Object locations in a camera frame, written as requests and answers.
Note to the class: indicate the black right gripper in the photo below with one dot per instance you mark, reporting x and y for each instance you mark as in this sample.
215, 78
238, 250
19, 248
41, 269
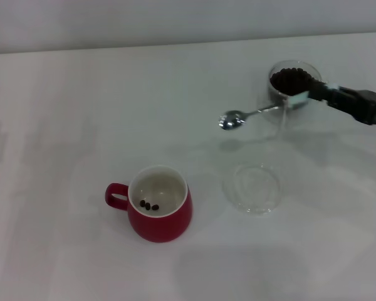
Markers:
373, 109

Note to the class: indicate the red ceramic mug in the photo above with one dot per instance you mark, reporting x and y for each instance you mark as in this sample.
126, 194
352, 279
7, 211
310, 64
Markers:
159, 229

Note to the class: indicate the heap of coffee beans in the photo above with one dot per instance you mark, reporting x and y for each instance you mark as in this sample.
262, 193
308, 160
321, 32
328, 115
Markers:
288, 81

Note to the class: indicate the small clear glass dish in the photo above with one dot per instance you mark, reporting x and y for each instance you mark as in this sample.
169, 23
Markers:
253, 203

